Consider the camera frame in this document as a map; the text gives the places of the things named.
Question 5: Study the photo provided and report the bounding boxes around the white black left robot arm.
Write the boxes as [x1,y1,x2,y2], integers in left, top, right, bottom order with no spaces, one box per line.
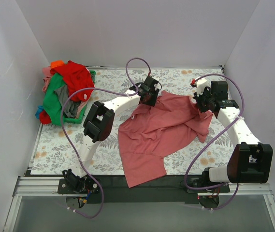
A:
[62,75,161,193]

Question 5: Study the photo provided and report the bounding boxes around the green t shirt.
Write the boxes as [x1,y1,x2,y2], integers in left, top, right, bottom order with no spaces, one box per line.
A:
[42,70,97,126]

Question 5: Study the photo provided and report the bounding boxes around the red t shirt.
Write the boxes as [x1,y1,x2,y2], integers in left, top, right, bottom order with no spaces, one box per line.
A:
[39,60,95,125]

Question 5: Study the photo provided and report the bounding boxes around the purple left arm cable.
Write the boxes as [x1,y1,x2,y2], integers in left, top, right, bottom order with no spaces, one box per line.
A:
[61,57,152,219]

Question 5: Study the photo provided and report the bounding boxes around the pink t shirt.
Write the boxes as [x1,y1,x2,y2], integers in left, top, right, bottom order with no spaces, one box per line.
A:
[118,91,212,188]

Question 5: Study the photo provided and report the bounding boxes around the grey t shirt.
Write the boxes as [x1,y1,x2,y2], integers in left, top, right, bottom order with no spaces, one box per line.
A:
[54,85,81,118]

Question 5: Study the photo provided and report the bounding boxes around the orange cloth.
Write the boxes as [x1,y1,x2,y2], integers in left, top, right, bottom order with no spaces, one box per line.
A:
[50,60,65,69]

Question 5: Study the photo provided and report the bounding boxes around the floral patterned table mat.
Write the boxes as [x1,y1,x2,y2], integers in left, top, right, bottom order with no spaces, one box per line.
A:
[28,68,233,175]

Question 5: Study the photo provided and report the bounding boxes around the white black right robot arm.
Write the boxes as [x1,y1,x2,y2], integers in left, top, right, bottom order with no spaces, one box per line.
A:
[192,78,273,192]

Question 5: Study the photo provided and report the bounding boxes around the blue cloth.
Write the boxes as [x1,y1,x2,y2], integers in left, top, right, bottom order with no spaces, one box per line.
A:
[35,105,44,119]

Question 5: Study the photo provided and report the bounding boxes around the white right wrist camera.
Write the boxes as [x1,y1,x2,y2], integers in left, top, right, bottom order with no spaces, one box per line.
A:
[191,78,209,96]

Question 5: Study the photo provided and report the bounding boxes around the light pink cloth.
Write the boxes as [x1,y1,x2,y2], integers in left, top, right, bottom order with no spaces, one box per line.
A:
[42,66,53,93]

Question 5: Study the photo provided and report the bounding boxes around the aluminium front frame rail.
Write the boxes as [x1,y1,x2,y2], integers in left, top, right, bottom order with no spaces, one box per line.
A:
[3,174,275,232]

